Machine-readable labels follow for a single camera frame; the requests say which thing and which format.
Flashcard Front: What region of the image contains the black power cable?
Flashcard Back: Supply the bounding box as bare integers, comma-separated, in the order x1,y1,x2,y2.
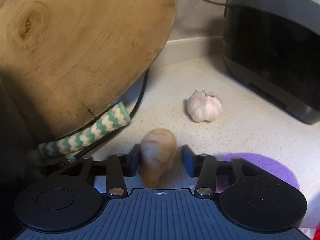
44,0,231,168

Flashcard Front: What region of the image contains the round wooden cutting board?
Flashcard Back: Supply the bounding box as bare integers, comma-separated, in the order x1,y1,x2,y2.
1,0,177,142

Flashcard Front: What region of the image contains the dark blue electric kettle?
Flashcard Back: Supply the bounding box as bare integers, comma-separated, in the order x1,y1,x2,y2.
1,82,37,181

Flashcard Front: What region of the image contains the purple pink sponge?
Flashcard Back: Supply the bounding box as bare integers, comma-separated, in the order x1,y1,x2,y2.
216,153,300,193

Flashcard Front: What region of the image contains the white garlic bulb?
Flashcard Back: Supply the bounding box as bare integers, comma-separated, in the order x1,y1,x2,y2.
187,90,223,122

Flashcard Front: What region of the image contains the green striped dish cloth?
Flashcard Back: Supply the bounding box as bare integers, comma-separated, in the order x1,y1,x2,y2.
38,101,131,158

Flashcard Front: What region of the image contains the black rice cooker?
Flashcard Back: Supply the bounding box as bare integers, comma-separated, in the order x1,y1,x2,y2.
222,0,319,125

